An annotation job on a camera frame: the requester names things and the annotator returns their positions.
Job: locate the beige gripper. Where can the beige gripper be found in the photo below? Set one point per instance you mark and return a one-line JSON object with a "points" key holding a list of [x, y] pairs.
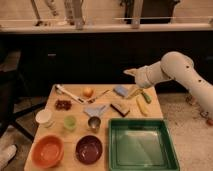
{"points": [[131, 72]]}

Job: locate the dark red grape bunch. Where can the dark red grape bunch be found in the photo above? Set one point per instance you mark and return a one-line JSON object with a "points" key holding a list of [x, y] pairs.
{"points": [[63, 105]]}

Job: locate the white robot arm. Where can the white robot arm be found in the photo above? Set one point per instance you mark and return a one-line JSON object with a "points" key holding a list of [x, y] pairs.
{"points": [[180, 68]]}

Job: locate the small metal cup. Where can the small metal cup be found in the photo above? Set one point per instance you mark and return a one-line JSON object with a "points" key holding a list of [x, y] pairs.
{"points": [[94, 123]]}

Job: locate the green plastic cup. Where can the green plastic cup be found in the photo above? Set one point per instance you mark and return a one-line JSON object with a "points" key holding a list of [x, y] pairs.
{"points": [[70, 123]]}

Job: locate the white cup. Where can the white cup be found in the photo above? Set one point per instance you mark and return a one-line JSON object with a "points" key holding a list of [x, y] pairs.
{"points": [[44, 117]]}

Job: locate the blue sponge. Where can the blue sponge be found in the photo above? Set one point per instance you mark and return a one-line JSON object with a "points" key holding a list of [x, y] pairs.
{"points": [[120, 90]]}

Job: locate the brown block sponge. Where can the brown block sponge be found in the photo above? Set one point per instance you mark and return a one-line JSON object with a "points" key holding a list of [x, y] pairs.
{"points": [[121, 108]]}

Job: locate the orange fruit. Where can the orange fruit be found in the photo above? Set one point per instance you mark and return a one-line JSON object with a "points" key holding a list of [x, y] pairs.
{"points": [[87, 92]]}

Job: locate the blue folded cloth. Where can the blue folded cloth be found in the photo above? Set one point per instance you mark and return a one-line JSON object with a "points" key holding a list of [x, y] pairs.
{"points": [[96, 111]]}

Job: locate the green plastic tray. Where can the green plastic tray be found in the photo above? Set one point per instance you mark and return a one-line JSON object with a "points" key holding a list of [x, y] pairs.
{"points": [[140, 145]]}

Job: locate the dark purple bowl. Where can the dark purple bowl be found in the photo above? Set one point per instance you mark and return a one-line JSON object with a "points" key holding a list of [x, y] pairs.
{"points": [[89, 149]]}

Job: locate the orange bowl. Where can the orange bowl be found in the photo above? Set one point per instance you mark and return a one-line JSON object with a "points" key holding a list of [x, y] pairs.
{"points": [[47, 152]]}

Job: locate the white shoe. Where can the white shoe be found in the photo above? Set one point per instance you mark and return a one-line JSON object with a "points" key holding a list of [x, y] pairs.
{"points": [[6, 155]]}

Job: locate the wooden handled utensil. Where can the wooden handled utensil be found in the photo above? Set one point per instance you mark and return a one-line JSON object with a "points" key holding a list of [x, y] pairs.
{"points": [[92, 100]]}

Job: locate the white handled spatula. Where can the white handled spatula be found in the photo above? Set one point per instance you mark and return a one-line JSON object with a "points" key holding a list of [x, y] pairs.
{"points": [[63, 90]]}

